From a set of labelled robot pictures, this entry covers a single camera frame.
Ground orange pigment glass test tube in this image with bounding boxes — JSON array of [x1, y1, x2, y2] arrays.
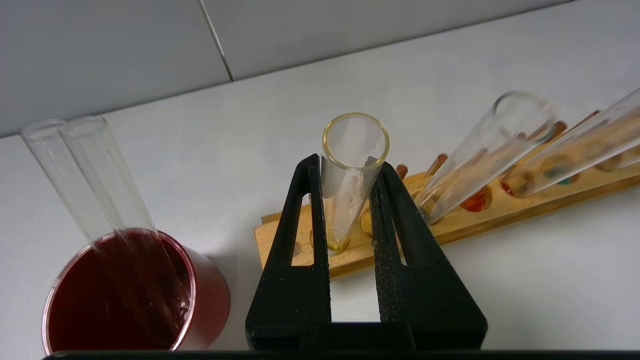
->
[[515, 87, 640, 198]]

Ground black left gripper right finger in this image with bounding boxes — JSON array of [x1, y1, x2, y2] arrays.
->
[[369, 161, 488, 351]]

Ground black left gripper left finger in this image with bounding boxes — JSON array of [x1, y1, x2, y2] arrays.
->
[[245, 154, 416, 351]]

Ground blue pigment glass test tube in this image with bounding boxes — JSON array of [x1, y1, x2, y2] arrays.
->
[[414, 91, 558, 226]]

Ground red plastic cup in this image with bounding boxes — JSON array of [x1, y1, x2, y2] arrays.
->
[[42, 228, 232, 352]]

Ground empty clear glass test tube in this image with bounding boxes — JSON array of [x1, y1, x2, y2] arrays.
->
[[57, 116, 193, 346], [20, 119, 151, 301]]

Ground wooden test tube rack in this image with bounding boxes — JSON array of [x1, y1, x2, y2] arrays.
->
[[253, 109, 640, 280]]

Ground yellow pigment glass test tube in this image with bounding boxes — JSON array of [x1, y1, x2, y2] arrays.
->
[[320, 113, 391, 256]]

